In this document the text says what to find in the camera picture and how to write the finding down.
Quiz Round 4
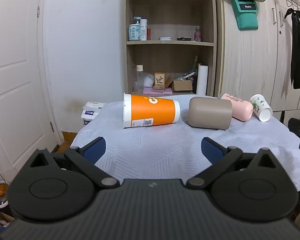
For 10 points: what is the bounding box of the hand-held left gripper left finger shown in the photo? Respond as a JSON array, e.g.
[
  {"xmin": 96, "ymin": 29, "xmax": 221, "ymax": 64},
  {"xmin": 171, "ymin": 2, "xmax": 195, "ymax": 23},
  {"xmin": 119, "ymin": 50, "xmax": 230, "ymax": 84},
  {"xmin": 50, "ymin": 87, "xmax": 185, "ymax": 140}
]
[{"xmin": 22, "ymin": 137, "xmax": 120, "ymax": 187}]

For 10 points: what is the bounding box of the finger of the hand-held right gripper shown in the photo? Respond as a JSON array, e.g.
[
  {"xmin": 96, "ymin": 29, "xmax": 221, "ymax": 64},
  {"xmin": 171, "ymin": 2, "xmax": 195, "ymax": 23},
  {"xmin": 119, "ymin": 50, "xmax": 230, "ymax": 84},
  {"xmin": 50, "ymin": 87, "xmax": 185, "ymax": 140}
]
[{"xmin": 288, "ymin": 118, "xmax": 300, "ymax": 152}]

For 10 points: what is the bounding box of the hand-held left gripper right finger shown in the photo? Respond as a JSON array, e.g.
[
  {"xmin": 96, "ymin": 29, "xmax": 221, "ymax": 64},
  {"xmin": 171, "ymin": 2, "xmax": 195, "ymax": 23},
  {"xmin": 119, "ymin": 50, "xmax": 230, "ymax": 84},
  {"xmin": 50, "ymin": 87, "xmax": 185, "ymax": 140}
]
[{"xmin": 187, "ymin": 137, "xmax": 283, "ymax": 188}]

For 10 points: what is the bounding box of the orange paper cup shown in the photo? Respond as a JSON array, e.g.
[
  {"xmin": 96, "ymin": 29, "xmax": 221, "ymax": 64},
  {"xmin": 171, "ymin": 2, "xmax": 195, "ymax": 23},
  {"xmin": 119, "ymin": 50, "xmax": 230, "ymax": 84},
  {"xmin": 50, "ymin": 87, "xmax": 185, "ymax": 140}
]
[{"xmin": 123, "ymin": 93, "xmax": 181, "ymax": 129}]

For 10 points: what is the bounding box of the taupe plastic cup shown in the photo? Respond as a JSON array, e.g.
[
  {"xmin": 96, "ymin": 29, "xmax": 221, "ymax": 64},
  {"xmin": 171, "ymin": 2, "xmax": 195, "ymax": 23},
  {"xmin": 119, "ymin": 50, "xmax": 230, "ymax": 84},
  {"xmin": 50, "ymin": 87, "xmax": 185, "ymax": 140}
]
[{"xmin": 188, "ymin": 97, "xmax": 233, "ymax": 130}]

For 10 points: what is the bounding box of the white floral paper cup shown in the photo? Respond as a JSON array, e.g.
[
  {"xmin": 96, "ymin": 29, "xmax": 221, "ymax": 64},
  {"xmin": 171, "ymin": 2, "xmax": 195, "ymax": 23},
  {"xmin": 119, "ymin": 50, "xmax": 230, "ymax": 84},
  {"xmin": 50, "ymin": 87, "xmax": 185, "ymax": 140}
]
[{"xmin": 249, "ymin": 94, "xmax": 273, "ymax": 122}]

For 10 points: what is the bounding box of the pink plastic cup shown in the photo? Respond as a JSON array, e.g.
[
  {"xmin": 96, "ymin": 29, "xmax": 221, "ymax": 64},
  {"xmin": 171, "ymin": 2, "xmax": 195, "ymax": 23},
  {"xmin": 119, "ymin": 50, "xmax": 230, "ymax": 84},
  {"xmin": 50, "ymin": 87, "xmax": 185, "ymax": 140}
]
[{"xmin": 218, "ymin": 93, "xmax": 254, "ymax": 122}]

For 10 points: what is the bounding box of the small white cup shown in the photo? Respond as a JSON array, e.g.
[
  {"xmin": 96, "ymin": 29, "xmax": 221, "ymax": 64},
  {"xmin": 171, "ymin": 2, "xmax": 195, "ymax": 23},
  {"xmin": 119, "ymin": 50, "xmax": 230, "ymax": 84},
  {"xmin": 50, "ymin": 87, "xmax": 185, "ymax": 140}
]
[{"xmin": 143, "ymin": 74, "xmax": 155, "ymax": 88}]

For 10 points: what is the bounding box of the blue white tissue pack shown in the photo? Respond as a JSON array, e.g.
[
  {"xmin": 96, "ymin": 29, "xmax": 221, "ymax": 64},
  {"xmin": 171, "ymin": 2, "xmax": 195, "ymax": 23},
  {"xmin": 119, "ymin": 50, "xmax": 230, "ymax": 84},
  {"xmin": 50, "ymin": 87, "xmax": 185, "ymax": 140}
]
[{"xmin": 80, "ymin": 107, "xmax": 101, "ymax": 126}]

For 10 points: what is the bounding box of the pale patterned tablecloth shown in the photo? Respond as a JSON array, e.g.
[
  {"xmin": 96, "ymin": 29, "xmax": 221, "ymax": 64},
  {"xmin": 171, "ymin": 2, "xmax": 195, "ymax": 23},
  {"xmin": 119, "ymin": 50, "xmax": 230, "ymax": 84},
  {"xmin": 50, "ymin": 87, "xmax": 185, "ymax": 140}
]
[{"xmin": 70, "ymin": 94, "xmax": 300, "ymax": 193}]

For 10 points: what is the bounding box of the white paper roll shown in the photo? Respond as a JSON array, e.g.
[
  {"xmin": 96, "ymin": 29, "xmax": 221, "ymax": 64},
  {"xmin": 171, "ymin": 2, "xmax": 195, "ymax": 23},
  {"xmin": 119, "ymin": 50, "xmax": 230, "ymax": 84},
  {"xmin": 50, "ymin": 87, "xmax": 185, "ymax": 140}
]
[{"xmin": 196, "ymin": 65, "xmax": 209, "ymax": 97}]

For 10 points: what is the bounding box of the small cardboard box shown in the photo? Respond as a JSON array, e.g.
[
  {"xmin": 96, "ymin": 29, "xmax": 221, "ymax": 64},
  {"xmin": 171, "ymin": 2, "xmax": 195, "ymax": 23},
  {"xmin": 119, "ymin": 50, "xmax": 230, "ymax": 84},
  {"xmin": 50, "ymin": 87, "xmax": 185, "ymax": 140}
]
[{"xmin": 172, "ymin": 79, "xmax": 193, "ymax": 92}]

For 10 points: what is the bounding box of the light wood wardrobe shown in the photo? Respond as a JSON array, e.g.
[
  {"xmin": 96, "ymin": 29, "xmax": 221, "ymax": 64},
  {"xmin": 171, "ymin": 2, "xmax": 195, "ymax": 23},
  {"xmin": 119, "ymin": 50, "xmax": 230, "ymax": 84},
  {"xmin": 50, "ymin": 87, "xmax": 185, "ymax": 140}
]
[{"xmin": 214, "ymin": 0, "xmax": 300, "ymax": 112}]

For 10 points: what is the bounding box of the pink flat box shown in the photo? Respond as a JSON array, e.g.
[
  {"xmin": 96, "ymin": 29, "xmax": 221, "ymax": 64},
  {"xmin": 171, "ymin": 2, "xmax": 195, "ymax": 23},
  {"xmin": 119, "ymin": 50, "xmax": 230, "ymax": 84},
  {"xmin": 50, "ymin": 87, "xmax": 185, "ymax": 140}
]
[{"xmin": 143, "ymin": 87, "xmax": 172, "ymax": 95}]

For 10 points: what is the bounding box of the clear bottle cream cap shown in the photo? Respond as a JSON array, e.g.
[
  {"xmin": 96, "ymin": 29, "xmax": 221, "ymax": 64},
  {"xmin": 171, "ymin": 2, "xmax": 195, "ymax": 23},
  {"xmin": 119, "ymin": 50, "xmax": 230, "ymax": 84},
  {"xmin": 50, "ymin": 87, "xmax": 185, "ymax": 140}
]
[{"xmin": 132, "ymin": 64, "xmax": 144, "ymax": 92}]

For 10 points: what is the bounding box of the black ribbon bow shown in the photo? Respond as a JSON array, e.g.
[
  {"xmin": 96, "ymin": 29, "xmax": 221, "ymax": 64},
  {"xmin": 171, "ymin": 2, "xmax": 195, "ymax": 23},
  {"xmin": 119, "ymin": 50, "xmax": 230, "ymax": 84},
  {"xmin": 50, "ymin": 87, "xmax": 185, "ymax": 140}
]
[{"xmin": 284, "ymin": 8, "xmax": 300, "ymax": 90}]

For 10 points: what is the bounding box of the floral print box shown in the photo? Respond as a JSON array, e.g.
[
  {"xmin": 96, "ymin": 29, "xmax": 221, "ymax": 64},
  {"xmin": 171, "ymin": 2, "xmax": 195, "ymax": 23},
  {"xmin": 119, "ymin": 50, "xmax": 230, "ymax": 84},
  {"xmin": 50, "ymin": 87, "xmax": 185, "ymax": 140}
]
[{"xmin": 154, "ymin": 72, "xmax": 166, "ymax": 89}]

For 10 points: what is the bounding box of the wooden shelf unit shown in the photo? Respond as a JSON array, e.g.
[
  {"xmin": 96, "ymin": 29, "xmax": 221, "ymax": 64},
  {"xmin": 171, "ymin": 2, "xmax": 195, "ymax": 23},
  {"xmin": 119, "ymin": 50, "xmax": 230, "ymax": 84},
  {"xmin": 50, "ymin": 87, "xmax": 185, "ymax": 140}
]
[{"xmin": 122, "ymin": 0, "xmax": 218, "ymax": 98}]

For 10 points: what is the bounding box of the white panel door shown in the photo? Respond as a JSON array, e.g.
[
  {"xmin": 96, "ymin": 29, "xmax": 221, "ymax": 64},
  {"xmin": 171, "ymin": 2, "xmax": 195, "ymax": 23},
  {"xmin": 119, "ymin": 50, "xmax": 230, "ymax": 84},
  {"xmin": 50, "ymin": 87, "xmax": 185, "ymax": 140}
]
[{"xmin": 0, "ymin": 0, "xmax": 63, "ymax": 188}]

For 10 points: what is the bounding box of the pink glass bottle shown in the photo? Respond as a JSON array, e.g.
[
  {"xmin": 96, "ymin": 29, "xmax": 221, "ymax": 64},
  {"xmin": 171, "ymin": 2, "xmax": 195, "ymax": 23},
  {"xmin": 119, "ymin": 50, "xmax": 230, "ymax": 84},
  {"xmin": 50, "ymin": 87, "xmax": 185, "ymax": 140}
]
[{"xmin": 194, "ymin": 26, "xmax": 203, "ymax": 42}]

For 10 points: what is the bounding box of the teal fabric pouch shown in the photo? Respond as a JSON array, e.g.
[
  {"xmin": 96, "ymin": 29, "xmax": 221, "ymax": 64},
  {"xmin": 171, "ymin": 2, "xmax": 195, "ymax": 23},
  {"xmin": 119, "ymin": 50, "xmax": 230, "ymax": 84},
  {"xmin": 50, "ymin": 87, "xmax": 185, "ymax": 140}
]
[{"xmin": 231, "ymin": 0, "xmax": 259, "ymax": 31}]

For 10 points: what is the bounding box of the teal pump jar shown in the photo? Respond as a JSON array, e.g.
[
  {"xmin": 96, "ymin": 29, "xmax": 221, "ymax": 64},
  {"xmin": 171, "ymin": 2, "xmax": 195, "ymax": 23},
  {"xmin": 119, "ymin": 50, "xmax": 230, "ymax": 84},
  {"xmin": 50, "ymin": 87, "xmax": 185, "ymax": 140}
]
[{"xmin": 128, "ymin": 17, "xmax": 141, "ymax": 41}]

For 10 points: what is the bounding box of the white tube bottle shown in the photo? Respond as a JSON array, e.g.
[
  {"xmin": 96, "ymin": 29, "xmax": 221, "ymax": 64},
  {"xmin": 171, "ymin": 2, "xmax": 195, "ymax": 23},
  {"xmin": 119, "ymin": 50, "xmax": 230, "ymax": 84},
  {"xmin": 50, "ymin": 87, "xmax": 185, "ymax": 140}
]
[{"xmin": 140, "ymin": 19, "xmax": 148, "ymax": 41}]

